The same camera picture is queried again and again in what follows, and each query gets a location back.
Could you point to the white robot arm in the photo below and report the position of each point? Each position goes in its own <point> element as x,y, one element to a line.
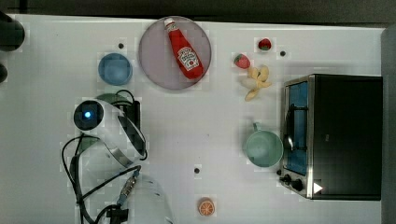
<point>128,197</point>

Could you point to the red ketchup bottle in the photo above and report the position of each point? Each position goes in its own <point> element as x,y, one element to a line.
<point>187,58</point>

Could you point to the purple round plate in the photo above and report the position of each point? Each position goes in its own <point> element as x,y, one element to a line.
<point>157,59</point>

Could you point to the pink strawberry toy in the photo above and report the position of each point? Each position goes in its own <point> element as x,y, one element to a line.
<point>242,61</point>

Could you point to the peeled banana toy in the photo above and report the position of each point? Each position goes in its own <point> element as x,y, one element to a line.
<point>255,80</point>

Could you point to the green mug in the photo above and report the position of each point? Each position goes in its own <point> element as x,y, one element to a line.
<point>263,148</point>

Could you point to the blue round bowl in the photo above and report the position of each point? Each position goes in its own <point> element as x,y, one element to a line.
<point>115,69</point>

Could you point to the red strawberry toy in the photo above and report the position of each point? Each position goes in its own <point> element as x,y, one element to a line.
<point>265,44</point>

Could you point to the orange slice toy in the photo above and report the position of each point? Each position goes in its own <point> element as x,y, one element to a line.
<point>206,207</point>

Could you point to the black toaster oven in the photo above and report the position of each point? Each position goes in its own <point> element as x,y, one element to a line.
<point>332,129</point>

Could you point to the black round container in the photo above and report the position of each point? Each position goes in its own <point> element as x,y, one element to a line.
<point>12,33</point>

